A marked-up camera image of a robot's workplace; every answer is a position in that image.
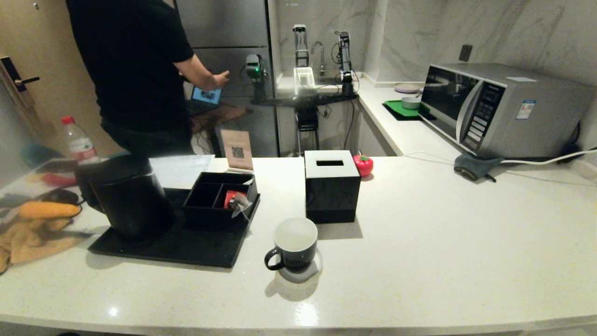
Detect brown QR code sign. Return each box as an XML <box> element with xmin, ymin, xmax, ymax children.
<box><xmin>220</xmin><ymin>129</ymin><xmax>254</xmax><ymax>172</ymax></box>

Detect silver microwave oven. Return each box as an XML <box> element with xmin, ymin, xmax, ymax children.
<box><xmin>418</xmin><ymin>63</ymin><xmax>595</xmax><ymax>159</ymax></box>

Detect grey refrigerator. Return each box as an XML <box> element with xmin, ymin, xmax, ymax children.
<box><xmin>175</xmin><ymin>0</ymin><xmax>280</xmax><ymax>157</ymax></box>

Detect white paper sheet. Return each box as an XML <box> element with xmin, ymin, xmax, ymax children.
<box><xmin>149</xmin><ymin>155</ymin><xmax>216</xmax><ymax>189</ymax></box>

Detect black mounting bar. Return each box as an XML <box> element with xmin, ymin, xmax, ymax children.
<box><xmin>252</xmin><ymin>92</ymin><xmax>360</xmax><ymax>107</ymax></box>

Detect dark mug white inside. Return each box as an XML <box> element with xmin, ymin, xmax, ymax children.
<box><xmin>264</xmin><ymin>217</ymin><xmax>319</xmax><ymax>272</ymax></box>

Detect thick white power cable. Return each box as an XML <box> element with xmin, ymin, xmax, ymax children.
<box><xmin>501</xmin><ymin>148</ymin><xmax>597</xmax><ymax>165</ymax></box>

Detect black tissue box white lid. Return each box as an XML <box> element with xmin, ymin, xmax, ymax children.
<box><xmin>304</xmin><ymin>150</ymin><xmax>361</xmax><ymax>224</ymax></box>

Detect chrome sink faucet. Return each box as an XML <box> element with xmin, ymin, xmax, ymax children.
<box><xmin>311</xmin><ymin>41</ymin><xmax>326</xmax><ymax>76</ymax></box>

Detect black serving tray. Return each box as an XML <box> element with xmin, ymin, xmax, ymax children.
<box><xmin>88</xmin><ymin>187</ymin><xmax>261</xmax><ymax>269</ymax></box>

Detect red tomato shaped ornament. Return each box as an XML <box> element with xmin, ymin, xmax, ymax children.
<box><xmin>353</xmin><ymin>154</ymin><xmax>374</xmax><ymax>178</ymax></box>

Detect thin white cable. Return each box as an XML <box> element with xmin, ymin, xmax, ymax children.
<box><xmin>403</xmin><ymin>151</ymin><xmax>462</xmax><ymax>161</ymax></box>

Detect grey tea bag sachet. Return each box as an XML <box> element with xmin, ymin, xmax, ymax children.
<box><xmin>231</xmin><ymin>192</ymin><xmax>252</xmax><ymax>219</ymax></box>

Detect yellow cloth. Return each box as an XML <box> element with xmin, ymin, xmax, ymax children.
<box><xmin>0</xmin><ymin>217</ymin><xmax>89</xmax><ymax>273</ymax></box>

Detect yellow corn cob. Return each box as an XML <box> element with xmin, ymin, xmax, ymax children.
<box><xmin>19</xmin><ymin>202</ymin><xmax>82</xmax><ymax>220</ymax></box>

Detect teal object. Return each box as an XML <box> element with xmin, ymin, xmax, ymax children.
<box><xmin>21</xmin><ymin>144</ymin><xmax>61</xmax><ymax>168</ymax></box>

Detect red sachet packet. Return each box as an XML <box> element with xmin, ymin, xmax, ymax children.
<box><xmin>224</xmin><ymin>190</ymin><xmax>247</xmax><ymax>209</ymax></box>

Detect white round coaster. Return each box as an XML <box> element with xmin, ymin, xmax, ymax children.
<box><xmin>275</xmin><ymin>250</ymin><xmax>323</xmax><ymax>284</ymax></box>

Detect plastic bottle red cap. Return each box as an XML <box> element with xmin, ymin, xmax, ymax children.
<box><xmin>61</xmin><ymin>116</ymin><xmax>99</xmax><ymax>164</ymax></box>

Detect red chili pepper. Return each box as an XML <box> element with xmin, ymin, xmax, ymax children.
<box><xmin>41</xmin><ymin>173</ymin><xmax>77</xmax><ymax>186</ymax></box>

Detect black door handle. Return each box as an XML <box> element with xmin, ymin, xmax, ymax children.
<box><xmin>0</xmin><ymin>56</ymin><xmax>40</xmax><ymax>92</ymax></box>

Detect black stand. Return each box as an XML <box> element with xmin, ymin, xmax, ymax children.
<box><xmin>296</xmin><ymin>106</ymin><xmax>321</xmax><ymax>152</ymax></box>

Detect white dish rack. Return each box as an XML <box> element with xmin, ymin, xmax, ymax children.
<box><xmin>293</xmin><ymin>67</ymin><xmax>317</xmax><ymax>94</ymax></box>

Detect black compartment box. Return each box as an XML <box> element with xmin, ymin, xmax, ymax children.
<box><xmin>182</xmin><ymin>172</ymin><xmax>258</xmax><ymax>229</ymax></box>

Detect person in black shirt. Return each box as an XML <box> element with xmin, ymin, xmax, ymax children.
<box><xmin>65</xmin><ymin>0</ymin><xmax>196</xmax><ymax>157</ymax></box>

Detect open laptop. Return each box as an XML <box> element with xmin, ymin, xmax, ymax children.
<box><xmin>189</xmin><ymin>86</ymin><xmax>223</xmax><ymax>115</ymax></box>

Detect grey folded cloth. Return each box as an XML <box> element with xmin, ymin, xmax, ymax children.
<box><xmin>454</xmin><ymin>153</ymin><xmax>505</xmax><ymax>182</ymax></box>

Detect green tray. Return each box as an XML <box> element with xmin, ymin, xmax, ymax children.
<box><xmin>383</xmin><ymin>99</ymin><xmax>432</xmax><ymax>121</ymax></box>

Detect black electric kettle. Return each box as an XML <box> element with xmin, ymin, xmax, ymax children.
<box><xmin>75</xmin><ymin>155</ymin><xmax>177</xmax><ymax>243</ymax></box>

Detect person's right forearm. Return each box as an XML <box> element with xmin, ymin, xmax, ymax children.
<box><xmin>175</xmin><ymin>54</ymin><xmax>220</xmax><ymax>91</ymax></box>

